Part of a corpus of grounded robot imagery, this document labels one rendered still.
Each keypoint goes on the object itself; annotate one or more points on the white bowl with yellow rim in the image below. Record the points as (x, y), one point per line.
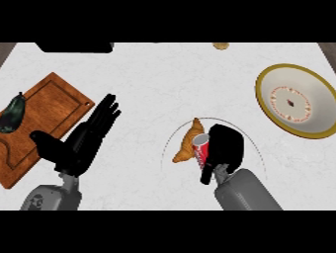
(299, 100)

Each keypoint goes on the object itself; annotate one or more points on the black appliance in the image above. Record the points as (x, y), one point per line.
(76, 47)

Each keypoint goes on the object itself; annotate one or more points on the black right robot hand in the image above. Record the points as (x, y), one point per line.
(227, 146)

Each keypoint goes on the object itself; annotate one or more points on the dark green eggplant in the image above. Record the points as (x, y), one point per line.
(11, 113)

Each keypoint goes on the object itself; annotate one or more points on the golden croissant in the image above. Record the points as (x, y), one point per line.
(190, 142)

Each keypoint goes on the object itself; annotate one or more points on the small tan pastry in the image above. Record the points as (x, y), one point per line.
(221, 45)

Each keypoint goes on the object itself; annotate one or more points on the brown wooden cutting board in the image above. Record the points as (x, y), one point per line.
(45, 115)

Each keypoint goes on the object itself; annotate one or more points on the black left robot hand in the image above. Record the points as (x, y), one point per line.
(80, 145)

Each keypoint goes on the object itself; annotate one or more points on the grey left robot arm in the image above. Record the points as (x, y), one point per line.
(54, 196)

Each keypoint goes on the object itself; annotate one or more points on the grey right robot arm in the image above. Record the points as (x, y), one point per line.
(245, 191)

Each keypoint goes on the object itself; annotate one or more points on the red soda can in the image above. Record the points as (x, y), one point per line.
(202, 151)

